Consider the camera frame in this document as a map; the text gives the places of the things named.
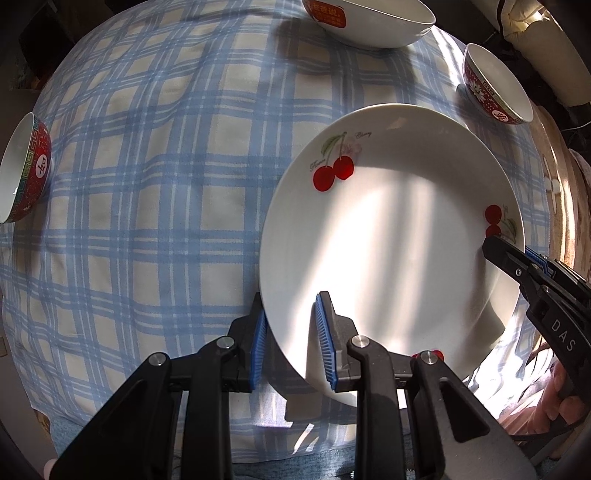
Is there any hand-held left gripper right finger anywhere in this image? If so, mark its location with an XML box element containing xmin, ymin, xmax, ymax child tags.
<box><xmin>315</xmin><ymin>292</ymin><xmax>541</xmax><ymax>480</ymax></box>

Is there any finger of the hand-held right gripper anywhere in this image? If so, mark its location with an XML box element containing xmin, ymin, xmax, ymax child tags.
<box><xmin>525</xmin><ymin>249</ymin><xmax>550</xmax><ymax>275</ymax></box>
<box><xmin>482</xmin><ymin>235</ymin><xmax>532</xmax><ymax>280</ymax></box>

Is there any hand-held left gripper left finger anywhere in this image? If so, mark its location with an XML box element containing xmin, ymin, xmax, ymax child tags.
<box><xmin>51</xmin><ymin>293</ymin><xmax>267</xmax><ymax>480</ymax></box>

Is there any small white cherry plate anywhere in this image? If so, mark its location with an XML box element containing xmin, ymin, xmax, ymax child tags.
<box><xmin>259</xmin><ymin>104</ymin><xmax>526</xmax><ymax>409</ymax></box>

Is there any small red patterned bowl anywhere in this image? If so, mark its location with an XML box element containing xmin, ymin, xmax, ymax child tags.
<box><xmin>462</xmin><ymin>43</ymin><xmax>535</xmax><ymax>125</ymax></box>
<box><xmin>0</xmin><ymin>112</ymin><xmax>52</xmax><ymax>224</ymax></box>

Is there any large white bowl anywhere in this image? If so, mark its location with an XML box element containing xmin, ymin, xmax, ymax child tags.
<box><xmin>302</xmin><ymin>0</ymin><xmax>436</xmax><ymax>51</ymax></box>

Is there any person's right hand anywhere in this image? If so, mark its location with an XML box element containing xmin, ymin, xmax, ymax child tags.
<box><xmin>551</xmin><ymin>360</ymin><xmax>591</xmax><ymax>432</ymax></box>

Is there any person's pink clothing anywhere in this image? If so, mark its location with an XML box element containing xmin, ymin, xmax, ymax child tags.
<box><xmin>499</xmin><ymin>364</ymin><xmax>561</xmax><ymax>435</ymax></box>

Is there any blue plaid blanket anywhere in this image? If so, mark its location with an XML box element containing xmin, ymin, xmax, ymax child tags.
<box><xmin>0</xmin><ymin>0</ymin><xmax>555</xmax><ymax>462</ymax></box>

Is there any cream padded chair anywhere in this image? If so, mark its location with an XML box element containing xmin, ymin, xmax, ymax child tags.
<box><xmin>501</xmin><ymin>0</ymin><xmax>591</xmax><ymax>107</ymax></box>

